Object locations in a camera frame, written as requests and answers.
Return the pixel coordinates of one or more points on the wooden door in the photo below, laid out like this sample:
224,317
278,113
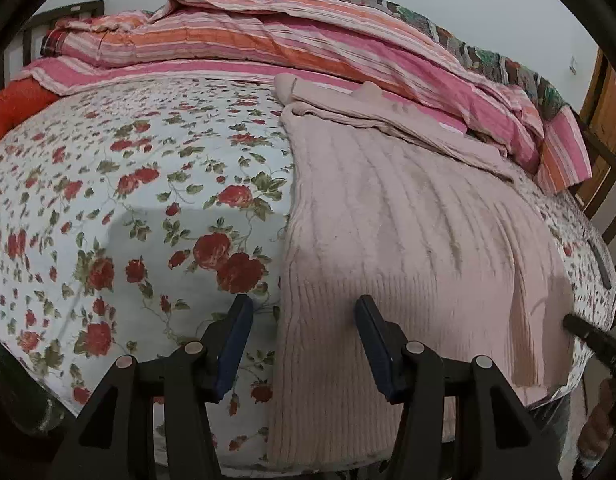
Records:
607,95

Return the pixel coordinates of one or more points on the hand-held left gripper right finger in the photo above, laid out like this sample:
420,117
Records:
375,350

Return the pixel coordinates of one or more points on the orange pillow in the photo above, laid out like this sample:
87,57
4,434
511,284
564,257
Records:
15,107

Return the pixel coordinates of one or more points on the brown floral patterned blanket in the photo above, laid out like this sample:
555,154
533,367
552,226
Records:
467,50

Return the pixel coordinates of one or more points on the person's right hand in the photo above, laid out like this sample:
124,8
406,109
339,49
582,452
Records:
605,415

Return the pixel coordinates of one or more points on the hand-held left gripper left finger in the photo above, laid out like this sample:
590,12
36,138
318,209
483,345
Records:
233,350

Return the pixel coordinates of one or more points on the floral bedsheet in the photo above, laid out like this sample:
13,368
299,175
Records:
138,185

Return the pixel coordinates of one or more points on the pink knit sweater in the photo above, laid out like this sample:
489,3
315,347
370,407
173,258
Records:
387,220

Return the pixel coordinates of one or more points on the pink orange striped quilt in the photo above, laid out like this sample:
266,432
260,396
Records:
268,40

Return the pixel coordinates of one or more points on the dark wooden headboard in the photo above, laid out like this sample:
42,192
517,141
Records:
48,15

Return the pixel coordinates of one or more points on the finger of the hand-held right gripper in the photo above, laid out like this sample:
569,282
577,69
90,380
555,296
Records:
595,337

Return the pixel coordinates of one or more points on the dark wooden bed rail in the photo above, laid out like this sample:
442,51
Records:
605,180

